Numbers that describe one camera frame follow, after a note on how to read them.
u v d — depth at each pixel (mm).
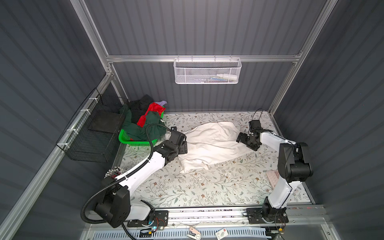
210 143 1027
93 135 754
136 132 989
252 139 774
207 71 1116
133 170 473
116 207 403
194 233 680
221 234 685
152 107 1081
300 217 746
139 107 1067
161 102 1119
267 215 667
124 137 989
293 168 503
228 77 866
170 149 627
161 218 735
